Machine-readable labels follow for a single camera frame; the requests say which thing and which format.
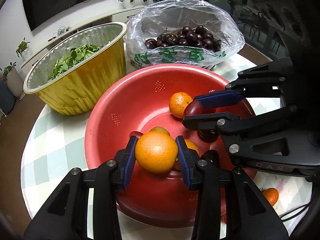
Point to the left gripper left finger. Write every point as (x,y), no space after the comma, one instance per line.
(110,177)

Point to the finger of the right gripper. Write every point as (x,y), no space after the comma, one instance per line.
(222,98)
(207,121)

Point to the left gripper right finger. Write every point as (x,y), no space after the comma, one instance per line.
(202,173)

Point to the red grape tomato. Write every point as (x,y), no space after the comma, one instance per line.
(194,108)

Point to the smooth yellow orange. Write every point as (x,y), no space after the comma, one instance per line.
(156,152)

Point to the brown longan fruit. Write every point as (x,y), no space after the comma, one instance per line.
(160,129)

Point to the red plastic colander bowl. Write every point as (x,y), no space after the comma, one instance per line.
(139,102)

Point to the green checkered tablecloth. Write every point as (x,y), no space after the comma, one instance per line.
(56,145)

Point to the pile of dark cherries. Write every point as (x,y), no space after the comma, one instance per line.
(199,37)

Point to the clear plastic bag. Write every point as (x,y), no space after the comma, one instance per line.
(172,15)

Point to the gold foil bowl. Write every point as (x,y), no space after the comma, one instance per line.
(77,90)

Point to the green leafy vegetables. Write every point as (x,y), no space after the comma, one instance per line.
(75,56)

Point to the plant in white ribbed pot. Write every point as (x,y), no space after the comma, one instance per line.
(13,80)

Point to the small plant on cabinet left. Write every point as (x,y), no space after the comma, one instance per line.
(23,50)

